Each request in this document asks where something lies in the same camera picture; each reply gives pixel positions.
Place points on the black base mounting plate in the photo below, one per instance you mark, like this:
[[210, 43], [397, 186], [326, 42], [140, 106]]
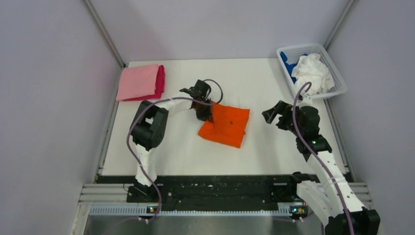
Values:
[[249, 193]]

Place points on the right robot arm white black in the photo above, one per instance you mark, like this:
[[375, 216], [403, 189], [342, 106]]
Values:
[[334, 202]]

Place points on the white slotted cable duct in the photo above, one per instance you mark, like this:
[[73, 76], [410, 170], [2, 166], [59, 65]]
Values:
[[284, 209]]

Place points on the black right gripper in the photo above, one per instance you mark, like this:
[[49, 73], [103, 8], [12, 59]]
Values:
[[270, 114]]

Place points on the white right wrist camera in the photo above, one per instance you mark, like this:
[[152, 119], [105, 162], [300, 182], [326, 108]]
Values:
[[305, 100]]

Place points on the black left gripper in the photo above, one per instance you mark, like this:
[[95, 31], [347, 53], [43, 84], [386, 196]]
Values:
[[206, 116]]

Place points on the blue t shirt in basket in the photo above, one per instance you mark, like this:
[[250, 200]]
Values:
[[288, 67]]

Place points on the crimson folded t shirt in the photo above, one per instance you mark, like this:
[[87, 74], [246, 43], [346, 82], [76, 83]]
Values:
[[159, 89]]

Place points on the pink folded t shirt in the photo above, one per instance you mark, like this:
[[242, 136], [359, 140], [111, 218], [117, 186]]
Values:
[[137, 82]]

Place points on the white plastic basket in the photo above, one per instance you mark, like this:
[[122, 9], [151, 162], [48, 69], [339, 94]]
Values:
[[295, 52]]

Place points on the orange t shirt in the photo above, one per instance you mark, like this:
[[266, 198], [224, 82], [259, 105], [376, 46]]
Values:
[[228, 125]]

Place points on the white crumpled t shirt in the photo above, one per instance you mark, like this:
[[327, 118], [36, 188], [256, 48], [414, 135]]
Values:
[[309, 68]]

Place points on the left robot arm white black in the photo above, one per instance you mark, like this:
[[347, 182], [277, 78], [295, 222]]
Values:
[[149, 125]]

